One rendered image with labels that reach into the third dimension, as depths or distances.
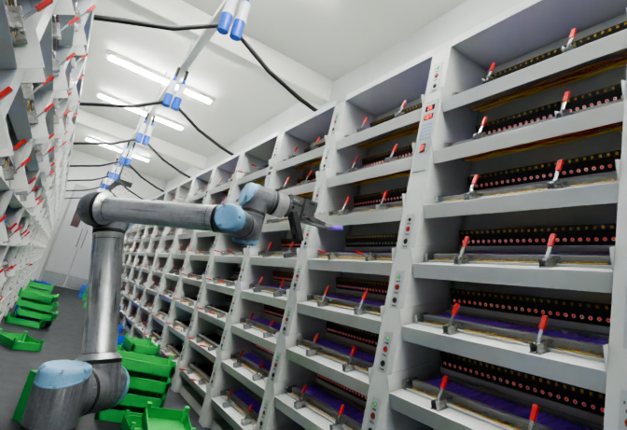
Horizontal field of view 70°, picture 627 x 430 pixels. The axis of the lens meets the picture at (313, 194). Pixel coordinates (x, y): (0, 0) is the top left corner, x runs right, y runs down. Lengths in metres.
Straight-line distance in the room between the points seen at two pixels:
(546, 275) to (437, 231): 0.49
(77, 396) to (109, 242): 0.53
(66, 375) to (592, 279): 1.42
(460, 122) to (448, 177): 0.22
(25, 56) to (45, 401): 0.97
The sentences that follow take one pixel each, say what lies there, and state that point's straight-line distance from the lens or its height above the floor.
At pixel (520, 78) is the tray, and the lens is 1.50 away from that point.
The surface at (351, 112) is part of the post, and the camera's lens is 2.31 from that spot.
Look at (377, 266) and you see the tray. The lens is 1.63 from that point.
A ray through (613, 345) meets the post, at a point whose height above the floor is 0.80.
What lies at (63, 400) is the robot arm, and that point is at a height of 0.31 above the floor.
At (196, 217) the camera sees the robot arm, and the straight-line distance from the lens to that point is 1.48.
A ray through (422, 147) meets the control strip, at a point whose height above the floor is 1.37.
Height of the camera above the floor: 0.73
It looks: 14 degrees up
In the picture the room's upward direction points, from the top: 14 degrees clockwise
